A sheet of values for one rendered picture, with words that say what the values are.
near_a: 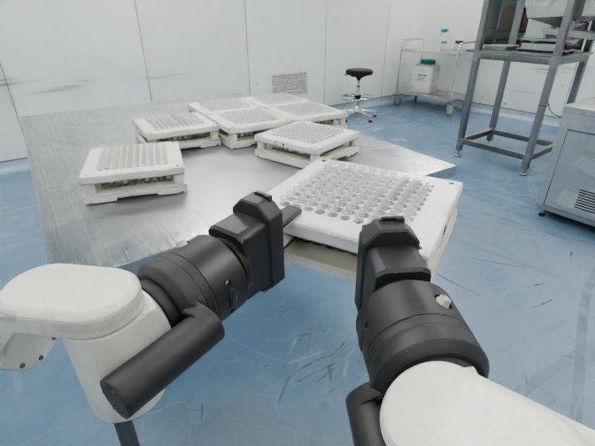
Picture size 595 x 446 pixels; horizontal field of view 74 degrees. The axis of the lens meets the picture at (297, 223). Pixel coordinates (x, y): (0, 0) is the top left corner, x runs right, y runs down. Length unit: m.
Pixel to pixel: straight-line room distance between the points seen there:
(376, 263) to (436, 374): 0.14
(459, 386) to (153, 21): 4.42
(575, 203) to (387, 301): 2.85
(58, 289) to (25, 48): 3.98
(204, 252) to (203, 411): 1.27
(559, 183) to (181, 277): 2.92
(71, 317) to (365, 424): 0.22
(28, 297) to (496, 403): 0.32
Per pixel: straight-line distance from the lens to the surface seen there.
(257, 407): 1.60
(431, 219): 0.52
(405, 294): 0.33
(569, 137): 3.07
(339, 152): 1.28
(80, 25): 4.36
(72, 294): 0.35
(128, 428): 1.13
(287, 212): 0.49
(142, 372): 0.33
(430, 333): 0.31
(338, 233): 0.47
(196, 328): 0.35
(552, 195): 3.17
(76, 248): 0.91
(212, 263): 0.38
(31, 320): 0.35
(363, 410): 0.32
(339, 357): 1.76
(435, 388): 0.26
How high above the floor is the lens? 1.27
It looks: 28 degrees down
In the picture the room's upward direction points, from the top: straight up
